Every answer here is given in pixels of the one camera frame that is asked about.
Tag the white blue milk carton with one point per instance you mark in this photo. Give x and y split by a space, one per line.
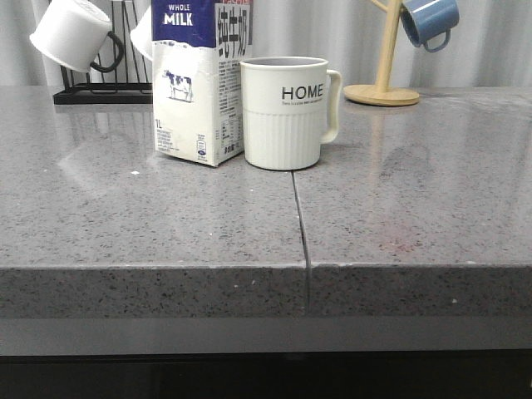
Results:
197 48

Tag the cream HOME mug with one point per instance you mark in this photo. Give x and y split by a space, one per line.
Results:
290 109

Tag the wooden mug tree stand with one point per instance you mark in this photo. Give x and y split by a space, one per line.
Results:
381 93

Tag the white mug right on rack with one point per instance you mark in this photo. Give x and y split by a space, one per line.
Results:
141 35

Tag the white mug on rack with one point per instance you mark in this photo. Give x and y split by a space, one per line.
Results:
72 33
141 35

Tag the blue hanging mug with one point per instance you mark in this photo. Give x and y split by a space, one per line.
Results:
428 23

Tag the white mug left on rack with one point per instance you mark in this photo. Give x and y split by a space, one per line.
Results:
72 33

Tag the black wire mug rack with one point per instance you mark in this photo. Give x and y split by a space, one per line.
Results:
129 83

